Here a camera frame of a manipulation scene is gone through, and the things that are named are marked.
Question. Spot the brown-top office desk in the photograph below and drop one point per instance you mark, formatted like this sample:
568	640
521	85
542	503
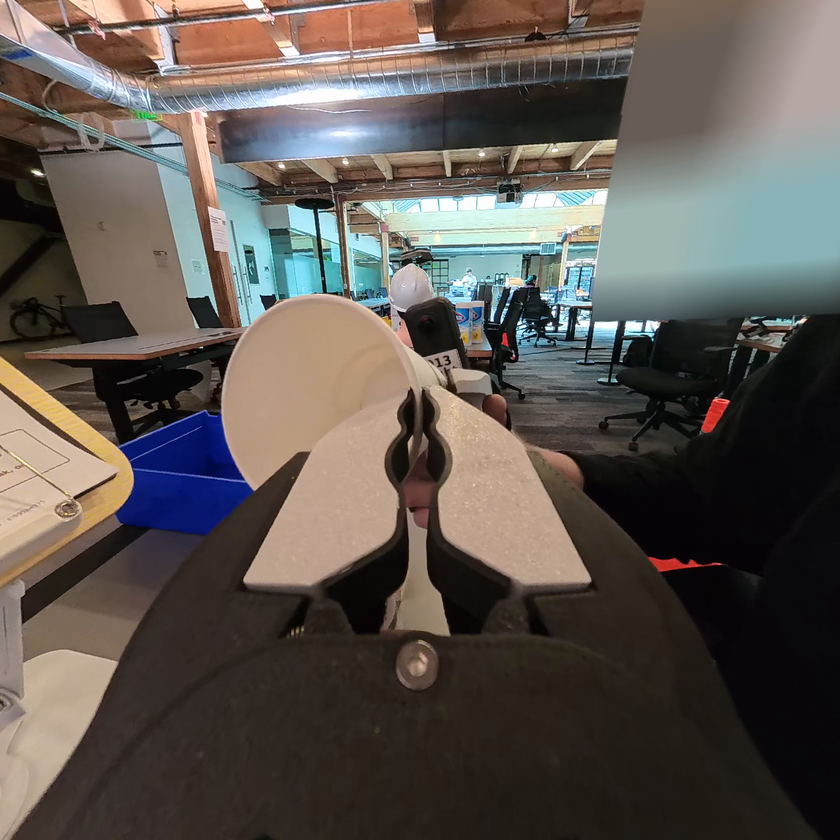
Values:
138	341

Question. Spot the paper notice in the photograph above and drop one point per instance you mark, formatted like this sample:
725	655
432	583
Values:
219	229

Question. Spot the blue plastic bin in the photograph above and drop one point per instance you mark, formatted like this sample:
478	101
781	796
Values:
177	479

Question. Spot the printed paper sheet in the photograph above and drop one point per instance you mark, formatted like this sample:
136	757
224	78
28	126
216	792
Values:
39	453

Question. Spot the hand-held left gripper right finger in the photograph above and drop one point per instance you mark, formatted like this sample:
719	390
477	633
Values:
505	505

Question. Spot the white paper cup green stripe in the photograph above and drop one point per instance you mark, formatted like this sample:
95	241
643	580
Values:
295	380

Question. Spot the silver ventilation duct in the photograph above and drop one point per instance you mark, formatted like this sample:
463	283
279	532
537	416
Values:
328	82

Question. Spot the bicycle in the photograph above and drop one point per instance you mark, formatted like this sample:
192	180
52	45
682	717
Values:
39	318

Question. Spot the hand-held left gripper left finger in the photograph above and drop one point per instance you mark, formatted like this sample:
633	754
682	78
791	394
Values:
334	505

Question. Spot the person's right forearm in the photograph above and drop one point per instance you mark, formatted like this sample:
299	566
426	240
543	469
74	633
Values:
722	472

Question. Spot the wooden support post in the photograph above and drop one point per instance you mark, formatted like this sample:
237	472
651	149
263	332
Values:
210	229

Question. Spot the wipes canister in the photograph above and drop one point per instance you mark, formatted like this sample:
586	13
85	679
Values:
478	321
463	325

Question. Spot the person's right hand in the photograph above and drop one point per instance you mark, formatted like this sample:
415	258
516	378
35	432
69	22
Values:
554	463

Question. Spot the wooden clipboard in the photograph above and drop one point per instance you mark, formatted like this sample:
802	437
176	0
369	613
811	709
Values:
98	499

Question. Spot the white hard hat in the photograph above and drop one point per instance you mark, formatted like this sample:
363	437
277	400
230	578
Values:
410	289

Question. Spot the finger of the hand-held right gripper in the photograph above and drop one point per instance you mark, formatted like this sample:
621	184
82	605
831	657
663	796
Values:
472	382

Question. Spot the ceiling projector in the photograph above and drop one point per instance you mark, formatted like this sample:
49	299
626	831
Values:
509	191

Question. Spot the black office chair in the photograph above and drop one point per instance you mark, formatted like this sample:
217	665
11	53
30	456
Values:
538	315
502	341
124	354
676	374
203	312

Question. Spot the orange ribbed object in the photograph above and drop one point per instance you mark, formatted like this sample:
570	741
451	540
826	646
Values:
715	415

